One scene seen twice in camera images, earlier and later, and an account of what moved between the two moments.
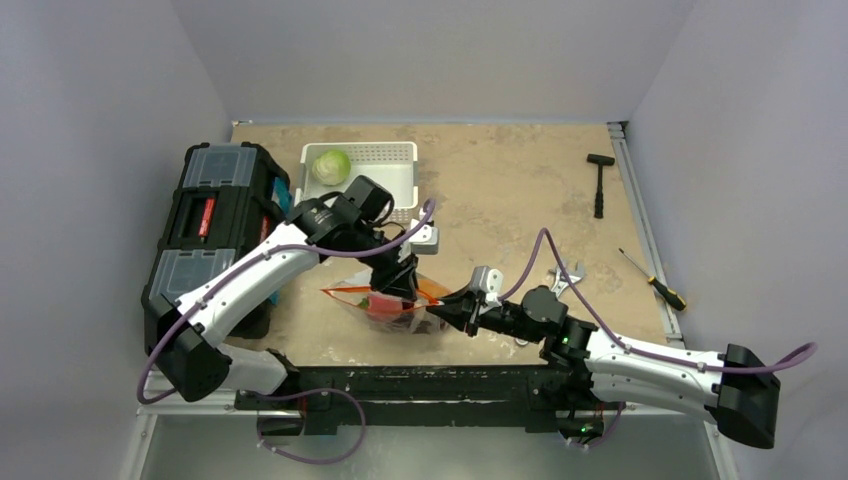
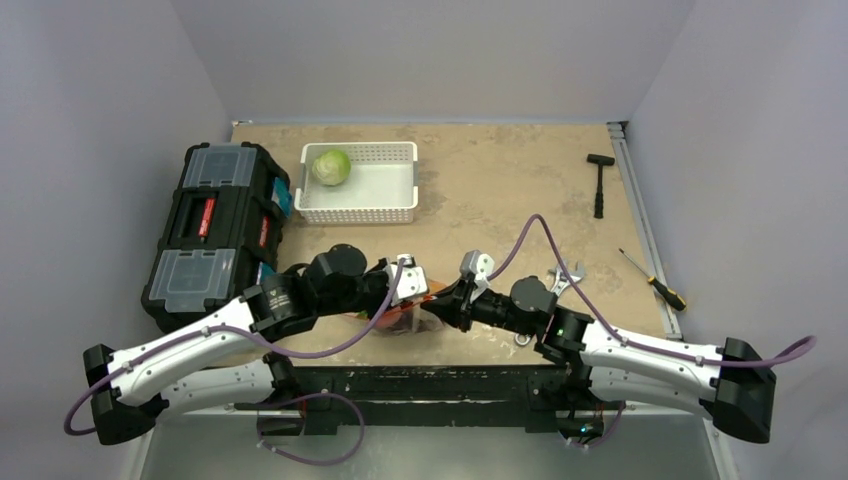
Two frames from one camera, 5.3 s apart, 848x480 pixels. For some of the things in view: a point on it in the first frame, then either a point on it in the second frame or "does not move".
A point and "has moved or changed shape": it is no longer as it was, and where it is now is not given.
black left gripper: [396, 277] -> [379, 271]
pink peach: [383, 304] has moved or changed shape
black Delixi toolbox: [535, 397] does not move
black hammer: [598, 197] does not move
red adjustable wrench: [574, 274] does not move
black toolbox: [228, 200] does not move
